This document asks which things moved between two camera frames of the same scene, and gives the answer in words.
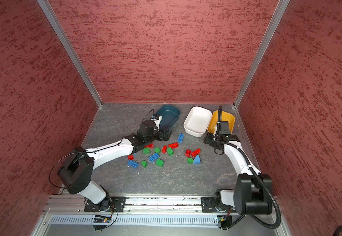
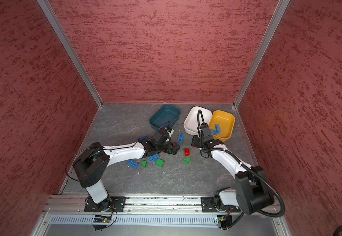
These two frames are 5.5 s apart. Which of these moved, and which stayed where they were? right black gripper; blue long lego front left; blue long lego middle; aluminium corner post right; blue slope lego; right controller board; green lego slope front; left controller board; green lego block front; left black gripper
Moved: left black gripper; blue slope lego; right black gripper
Stayed: right controller board; blue long lego middle; green lego slope front; blue long lego front left; left controller board; green lego block front; aluminium corner post right
